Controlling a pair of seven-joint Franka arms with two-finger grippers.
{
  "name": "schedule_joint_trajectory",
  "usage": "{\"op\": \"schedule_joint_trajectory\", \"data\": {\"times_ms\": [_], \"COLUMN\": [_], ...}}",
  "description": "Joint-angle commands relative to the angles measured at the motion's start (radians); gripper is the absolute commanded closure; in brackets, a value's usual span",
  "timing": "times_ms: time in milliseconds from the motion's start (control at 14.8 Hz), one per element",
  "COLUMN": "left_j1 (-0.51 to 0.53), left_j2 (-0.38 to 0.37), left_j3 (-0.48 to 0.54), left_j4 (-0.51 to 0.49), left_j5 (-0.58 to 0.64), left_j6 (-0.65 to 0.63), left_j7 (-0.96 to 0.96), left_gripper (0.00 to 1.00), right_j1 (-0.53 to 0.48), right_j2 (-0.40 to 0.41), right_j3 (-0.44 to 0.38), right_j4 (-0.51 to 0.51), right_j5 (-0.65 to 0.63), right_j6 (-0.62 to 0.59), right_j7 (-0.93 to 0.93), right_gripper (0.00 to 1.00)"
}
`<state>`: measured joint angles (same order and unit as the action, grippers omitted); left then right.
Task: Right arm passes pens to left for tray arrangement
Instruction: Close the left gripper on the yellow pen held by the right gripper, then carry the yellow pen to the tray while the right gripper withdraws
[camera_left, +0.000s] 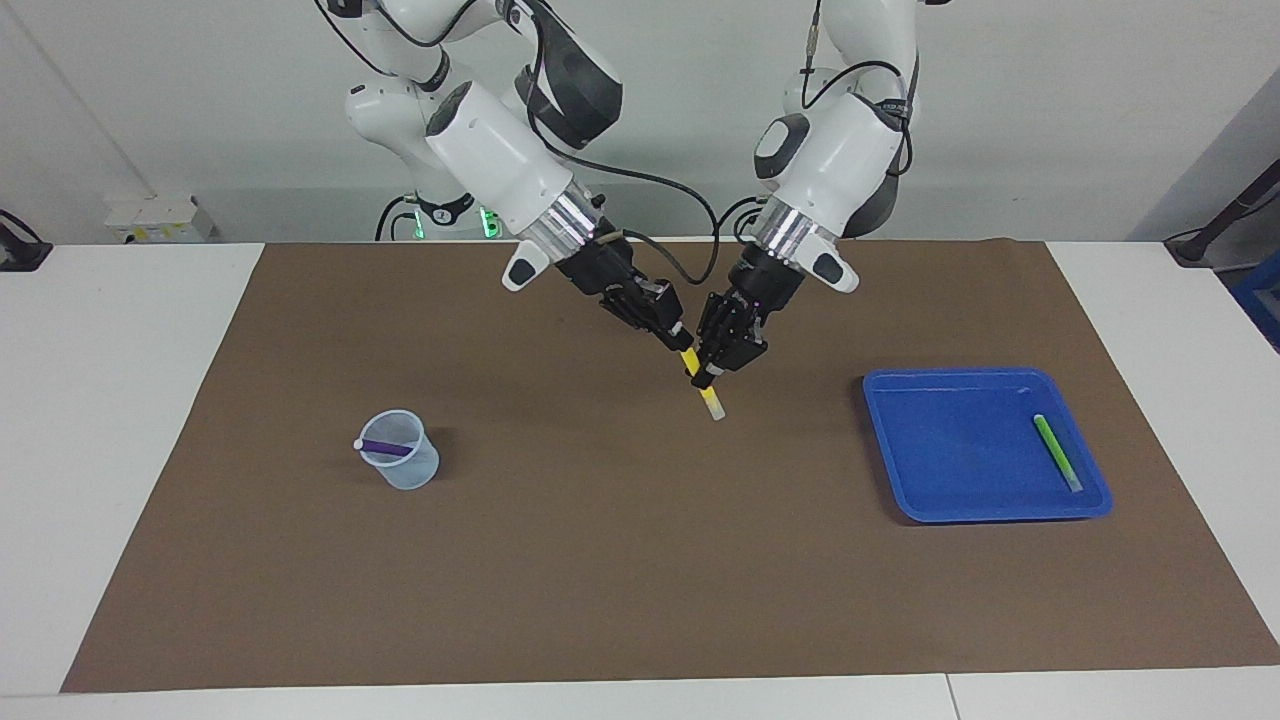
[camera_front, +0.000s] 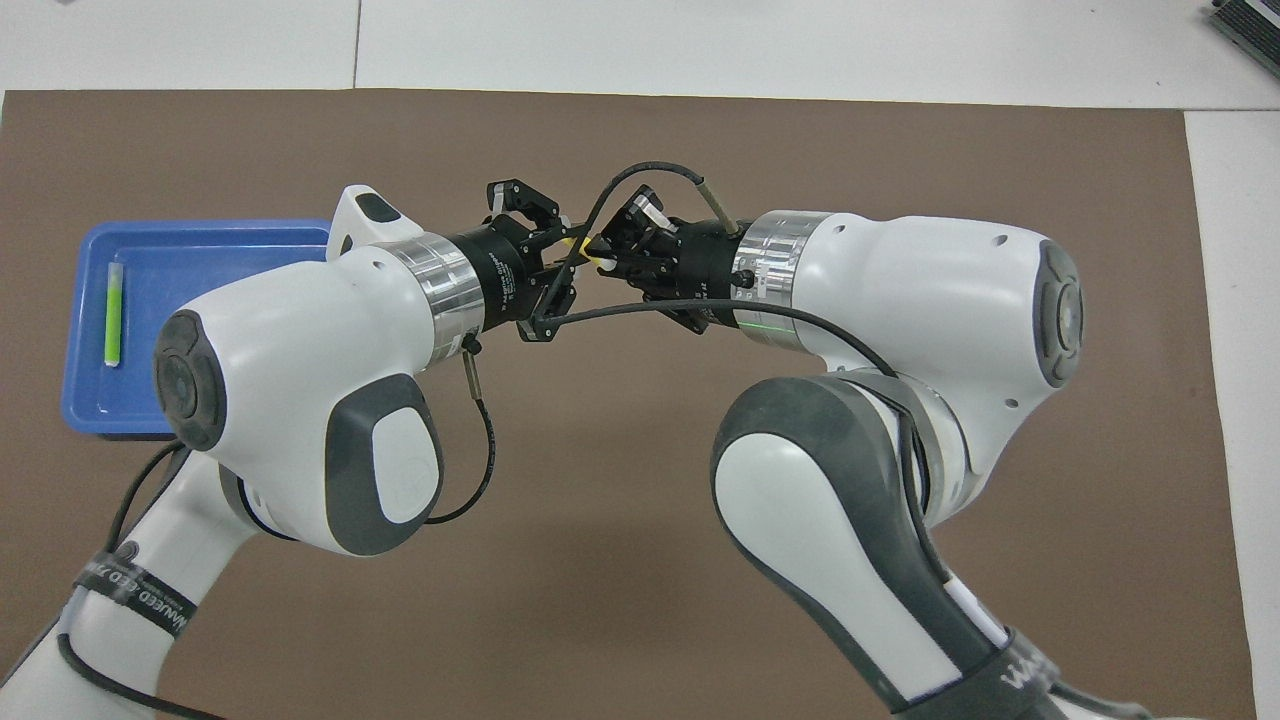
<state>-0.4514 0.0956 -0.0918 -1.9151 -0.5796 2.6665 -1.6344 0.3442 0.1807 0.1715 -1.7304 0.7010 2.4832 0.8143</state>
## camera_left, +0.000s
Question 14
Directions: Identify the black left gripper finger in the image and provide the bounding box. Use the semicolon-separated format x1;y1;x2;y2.
695;305;726;366
690;335;769;391

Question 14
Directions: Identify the yellow pen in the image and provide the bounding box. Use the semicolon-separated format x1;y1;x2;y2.
680;345;726;422

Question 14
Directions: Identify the green pen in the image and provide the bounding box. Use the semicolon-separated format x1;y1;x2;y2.
1033;413;1084;493

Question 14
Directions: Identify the blue plastic tray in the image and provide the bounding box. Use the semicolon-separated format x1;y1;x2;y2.
863;367;1114;524

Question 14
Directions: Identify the brown table mat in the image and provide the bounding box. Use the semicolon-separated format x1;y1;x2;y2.
60;238;1280;693

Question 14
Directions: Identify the clear plastic cup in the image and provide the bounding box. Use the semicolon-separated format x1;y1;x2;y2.
358;410;441;491

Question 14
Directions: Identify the white power strip box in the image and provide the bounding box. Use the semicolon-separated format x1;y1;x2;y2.
105;195;219;244

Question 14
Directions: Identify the black stand pole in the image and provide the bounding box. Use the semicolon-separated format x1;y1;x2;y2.
1165;160;1280;269

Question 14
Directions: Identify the blue crate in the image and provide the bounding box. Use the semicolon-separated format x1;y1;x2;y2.
1230;262;1280;351

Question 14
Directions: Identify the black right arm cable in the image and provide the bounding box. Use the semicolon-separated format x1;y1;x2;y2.
520;0;723;288

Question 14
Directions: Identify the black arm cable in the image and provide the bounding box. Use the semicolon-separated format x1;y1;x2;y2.
800;0;917;181
520;0;723;288

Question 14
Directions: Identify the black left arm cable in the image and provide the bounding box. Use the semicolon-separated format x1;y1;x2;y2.
800;0;917;181

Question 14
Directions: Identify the black base cable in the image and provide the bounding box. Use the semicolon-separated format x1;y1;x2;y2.
376;190;421;242

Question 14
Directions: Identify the black clamp mount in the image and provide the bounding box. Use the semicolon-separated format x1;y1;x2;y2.
0;210;53;273

